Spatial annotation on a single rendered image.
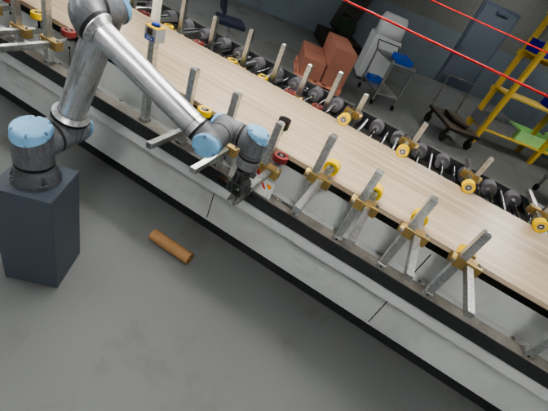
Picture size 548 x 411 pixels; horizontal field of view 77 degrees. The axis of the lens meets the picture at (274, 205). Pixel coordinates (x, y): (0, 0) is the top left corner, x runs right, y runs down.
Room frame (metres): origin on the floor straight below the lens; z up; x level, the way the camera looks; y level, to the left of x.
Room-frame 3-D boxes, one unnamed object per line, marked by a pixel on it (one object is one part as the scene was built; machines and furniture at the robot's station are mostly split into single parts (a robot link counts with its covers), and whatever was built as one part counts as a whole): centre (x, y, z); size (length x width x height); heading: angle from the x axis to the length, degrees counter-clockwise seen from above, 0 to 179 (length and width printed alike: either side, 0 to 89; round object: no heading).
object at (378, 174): (1.40, -0.36, 0.90); 0.03 x 0.03 x 0.48; 78
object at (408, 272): (1.27, -0.63, 0.95); 0.50 x 0.04 x 0.04; 168
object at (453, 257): (1.29, -0.87, 0.95); 0.13 x 0.06 x 0.05; 78
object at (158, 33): (1.66, 0.87, 1.18); 0.07 x 0.07 x 0.08; 78
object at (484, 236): (1.29, -0.85, 0.89); 0.03 x 0.03 x 0.48; 78
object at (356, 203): (1.39, -0.38, 0.95); 0.13 x 0.06 x 0.05; 78
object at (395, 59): (6.81, -0.87, 0.44); 0.98 x 0.55 x 0.88; 16
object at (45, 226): (1.02, 1.00, 0.30); 0.25 x 0.25 x 0.60; 13
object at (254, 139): (1.15, 0.16, 1.13); 0.10 x 0.09 x 0.12; 87
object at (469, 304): (1.16, -0.86, 0.95); 0.36 x 0.03 x 0.03; 168
